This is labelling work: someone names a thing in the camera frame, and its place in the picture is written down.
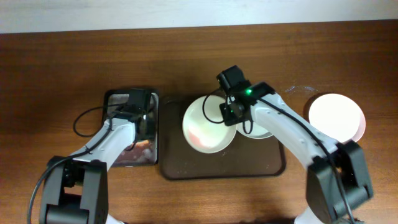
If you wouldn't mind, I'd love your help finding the white plate with red smears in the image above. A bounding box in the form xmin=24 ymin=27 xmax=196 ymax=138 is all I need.
xmin=237 ymin=121 xmax=273 ymax=139

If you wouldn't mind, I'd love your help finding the orange green scrubbing sponge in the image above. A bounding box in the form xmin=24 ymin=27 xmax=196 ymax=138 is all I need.
xmin=136 ymin=140 xmax=150 ymax=147

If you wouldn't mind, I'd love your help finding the white plate with red stains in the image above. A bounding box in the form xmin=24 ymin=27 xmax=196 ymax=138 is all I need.
xmin=182 ymin=96 xmax=236 ymax=154

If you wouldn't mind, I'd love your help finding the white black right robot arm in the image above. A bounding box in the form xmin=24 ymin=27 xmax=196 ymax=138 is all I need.
xmin=216 ymin=65 xmax=374 ymax=223

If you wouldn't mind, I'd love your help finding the black soapy water tray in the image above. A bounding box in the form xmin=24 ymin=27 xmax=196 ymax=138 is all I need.
xmin=103 ymin=88 xmax=159 ymax=167

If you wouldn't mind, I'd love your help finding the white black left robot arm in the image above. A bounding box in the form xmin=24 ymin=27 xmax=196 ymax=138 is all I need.
xmin=34 ymin=104 xmax=157 ymax=223

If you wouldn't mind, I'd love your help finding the brown plastic serving tray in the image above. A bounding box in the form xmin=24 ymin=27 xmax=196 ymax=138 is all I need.
xmin=158 ymin=95 xmax=286 ymax=180

